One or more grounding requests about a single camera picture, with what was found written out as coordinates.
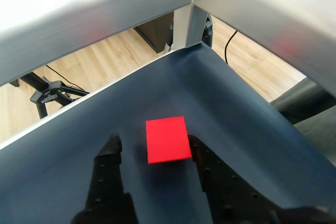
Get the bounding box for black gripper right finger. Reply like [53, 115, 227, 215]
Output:
[188, 135, 282, 224]

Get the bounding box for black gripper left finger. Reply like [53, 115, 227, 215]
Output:
[70, 132, 137, 224]

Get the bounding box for red cube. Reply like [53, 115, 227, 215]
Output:
[145, 115, 192, 164]

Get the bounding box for dark brown floor box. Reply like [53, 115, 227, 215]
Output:
[133, 14, 174, 54]

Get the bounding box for black tripod stand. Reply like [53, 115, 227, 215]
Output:
[19, 71, 91, 120]

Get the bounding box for person's legs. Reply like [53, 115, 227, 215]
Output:
[270, 77, 336, 168]

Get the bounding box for dark table mat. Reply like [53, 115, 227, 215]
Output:
[0, 42, 336, 224]

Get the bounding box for thin black floor cable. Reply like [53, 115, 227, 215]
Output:
[46, 64, 83, 91]

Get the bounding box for silver aluminium table frame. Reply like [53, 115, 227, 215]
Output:
[0, 0, 336, 151]

